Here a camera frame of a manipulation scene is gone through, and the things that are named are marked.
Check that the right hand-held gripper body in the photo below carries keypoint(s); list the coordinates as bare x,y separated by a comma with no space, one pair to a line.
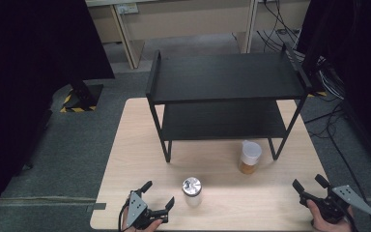
333,206

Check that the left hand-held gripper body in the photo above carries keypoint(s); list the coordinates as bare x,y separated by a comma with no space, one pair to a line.
136,209

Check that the glass jar with silver lid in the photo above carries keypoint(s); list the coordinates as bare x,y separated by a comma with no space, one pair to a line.
192,190

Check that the amber bottle with white cap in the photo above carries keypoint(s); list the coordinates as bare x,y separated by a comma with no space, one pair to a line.
249,158

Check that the black two-tier shelf rack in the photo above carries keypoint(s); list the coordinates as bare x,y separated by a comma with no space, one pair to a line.
225,77

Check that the person's right hand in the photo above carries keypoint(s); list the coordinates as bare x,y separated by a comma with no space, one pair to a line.
322,225

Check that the person's left hand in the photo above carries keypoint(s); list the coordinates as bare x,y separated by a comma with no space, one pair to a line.
153,226

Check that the dark tape piece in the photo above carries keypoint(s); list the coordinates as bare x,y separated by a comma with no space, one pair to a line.
97,207

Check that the black stand base striped tape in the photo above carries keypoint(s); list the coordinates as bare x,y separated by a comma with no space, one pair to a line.
83,96

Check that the black curtain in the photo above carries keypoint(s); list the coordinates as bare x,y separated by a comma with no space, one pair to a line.
360,64
29,64

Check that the beige wooden desk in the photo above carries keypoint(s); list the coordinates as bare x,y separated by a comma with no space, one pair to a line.
186,25

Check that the white wall socket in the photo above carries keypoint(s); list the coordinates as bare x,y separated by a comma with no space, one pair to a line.
127,8

